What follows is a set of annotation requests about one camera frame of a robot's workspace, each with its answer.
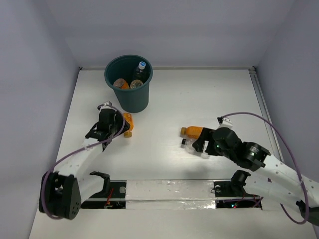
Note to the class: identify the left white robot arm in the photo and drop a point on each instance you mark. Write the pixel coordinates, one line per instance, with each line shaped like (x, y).
(70, 182)

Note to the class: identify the small orange bottle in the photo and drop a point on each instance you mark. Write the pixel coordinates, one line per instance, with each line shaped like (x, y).
(191, 131)
(129, 119)

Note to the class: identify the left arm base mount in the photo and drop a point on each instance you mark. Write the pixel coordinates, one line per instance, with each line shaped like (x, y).
(112, 195)

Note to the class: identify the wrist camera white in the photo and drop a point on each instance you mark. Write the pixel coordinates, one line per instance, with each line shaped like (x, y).
(106, 105)
(225, 122)

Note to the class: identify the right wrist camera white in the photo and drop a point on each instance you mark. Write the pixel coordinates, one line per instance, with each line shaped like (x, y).
(225, 122)

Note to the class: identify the clear bottle black label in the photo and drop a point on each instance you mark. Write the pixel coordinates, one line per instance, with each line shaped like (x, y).
(187, 145)

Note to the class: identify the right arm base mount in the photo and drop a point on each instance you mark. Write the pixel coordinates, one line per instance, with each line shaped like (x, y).
(231, 193)

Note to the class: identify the dark green plastic bin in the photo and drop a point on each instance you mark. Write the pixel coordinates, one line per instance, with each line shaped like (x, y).
(123, 67)

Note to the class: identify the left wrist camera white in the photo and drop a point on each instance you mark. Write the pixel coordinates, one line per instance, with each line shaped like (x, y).
(106, 105)

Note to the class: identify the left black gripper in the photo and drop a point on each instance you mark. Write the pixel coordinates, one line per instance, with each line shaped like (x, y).
(118, 122)

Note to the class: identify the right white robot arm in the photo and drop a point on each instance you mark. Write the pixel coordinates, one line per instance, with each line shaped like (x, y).
(261, 173)

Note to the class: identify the tall orange label bottle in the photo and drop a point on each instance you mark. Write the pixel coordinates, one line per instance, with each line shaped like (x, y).
(121, 84)

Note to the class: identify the clear plastic water bottle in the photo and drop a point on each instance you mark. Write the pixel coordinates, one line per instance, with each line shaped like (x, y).
(139, 72)

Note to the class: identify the silver foil tape strip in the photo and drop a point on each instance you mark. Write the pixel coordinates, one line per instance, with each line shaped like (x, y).
(170, 194)

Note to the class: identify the aluminium rail right edge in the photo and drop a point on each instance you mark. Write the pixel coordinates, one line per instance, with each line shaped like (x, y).
(264, 113)

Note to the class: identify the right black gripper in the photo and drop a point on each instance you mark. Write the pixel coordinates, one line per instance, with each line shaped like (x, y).
(206, 134)

